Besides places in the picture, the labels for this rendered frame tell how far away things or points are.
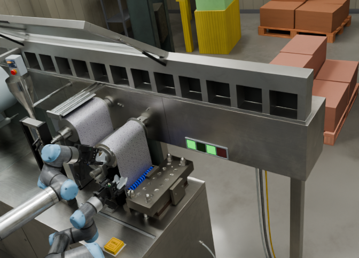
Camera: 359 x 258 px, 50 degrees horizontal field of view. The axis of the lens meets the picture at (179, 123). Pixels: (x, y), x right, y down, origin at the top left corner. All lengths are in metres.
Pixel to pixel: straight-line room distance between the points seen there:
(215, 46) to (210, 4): 0.64
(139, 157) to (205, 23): 4.15
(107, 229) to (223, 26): 4.35
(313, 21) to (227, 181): 3.42
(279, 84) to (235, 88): 0.21
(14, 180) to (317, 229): 2.18
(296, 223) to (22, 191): 1.63
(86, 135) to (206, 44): 4.26
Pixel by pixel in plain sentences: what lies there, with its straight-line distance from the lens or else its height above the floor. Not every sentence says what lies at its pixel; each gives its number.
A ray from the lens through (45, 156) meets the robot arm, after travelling 1.70.
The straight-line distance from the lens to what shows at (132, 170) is 2.06.
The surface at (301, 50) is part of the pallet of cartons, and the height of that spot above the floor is 0.68.
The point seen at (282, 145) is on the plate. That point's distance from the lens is 1.75.
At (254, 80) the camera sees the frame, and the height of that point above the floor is 1.61.
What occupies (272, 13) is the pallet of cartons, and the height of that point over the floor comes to 0.38.
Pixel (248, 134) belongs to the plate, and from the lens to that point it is 1.80.
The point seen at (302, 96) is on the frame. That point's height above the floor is 1.57.
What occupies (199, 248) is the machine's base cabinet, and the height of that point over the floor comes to 0.49.
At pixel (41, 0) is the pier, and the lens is 5.95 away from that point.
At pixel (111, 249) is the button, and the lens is 1.96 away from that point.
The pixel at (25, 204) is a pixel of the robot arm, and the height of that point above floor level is 1.41.
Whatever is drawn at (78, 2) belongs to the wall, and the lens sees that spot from 6.80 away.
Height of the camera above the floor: 2.35
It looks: 32 degrees down
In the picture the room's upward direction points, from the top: 10 degrees counter-clockwise
